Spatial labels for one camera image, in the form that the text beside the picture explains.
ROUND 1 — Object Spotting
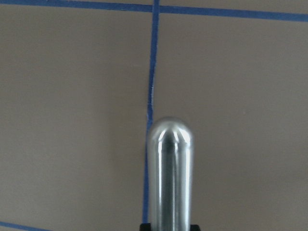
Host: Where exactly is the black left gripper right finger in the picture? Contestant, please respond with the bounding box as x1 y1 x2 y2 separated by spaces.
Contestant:
190 223 201 231

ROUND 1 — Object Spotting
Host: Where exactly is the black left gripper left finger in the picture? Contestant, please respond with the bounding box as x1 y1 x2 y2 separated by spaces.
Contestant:
139 222 151 231

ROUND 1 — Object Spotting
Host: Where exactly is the steel muddler black tip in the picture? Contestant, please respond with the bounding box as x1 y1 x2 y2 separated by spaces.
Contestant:
147 117 194 231

